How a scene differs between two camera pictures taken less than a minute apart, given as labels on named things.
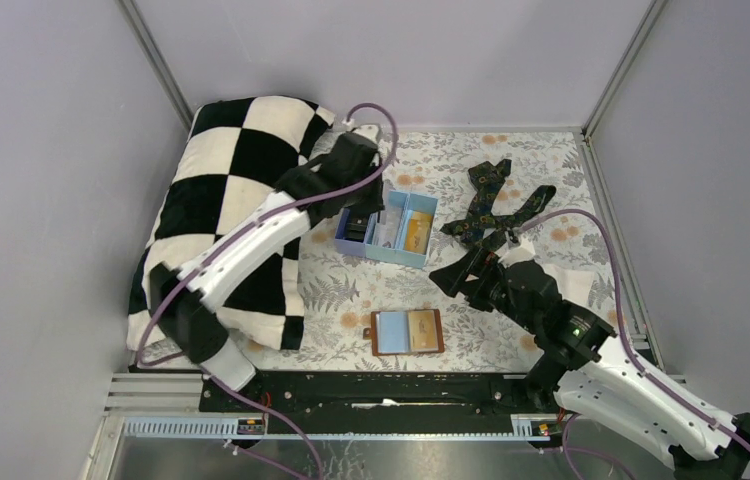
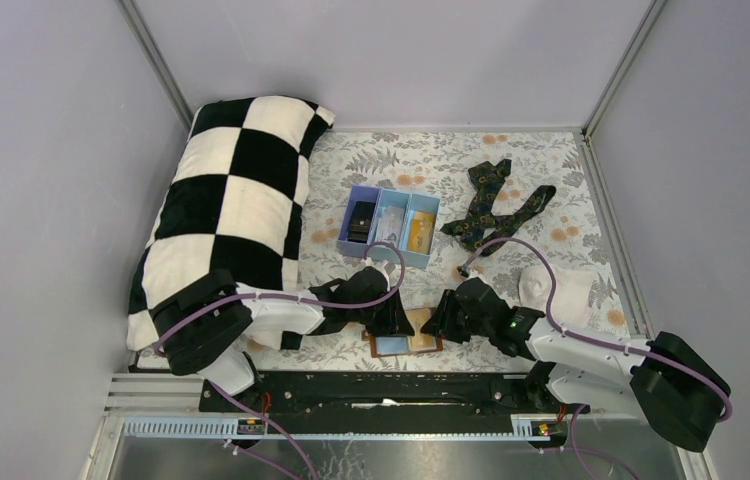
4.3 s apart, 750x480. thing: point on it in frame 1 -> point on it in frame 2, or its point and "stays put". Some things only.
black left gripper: x=376 y=202 -> x=393 y=322
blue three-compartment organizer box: x=400 y=234 stays put
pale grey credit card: x=386 y=231 stays put
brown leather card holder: x=405 y=332 stays put
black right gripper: x=450 y=279 -> x=441 y=322
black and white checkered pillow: x=233 y=155 stays put
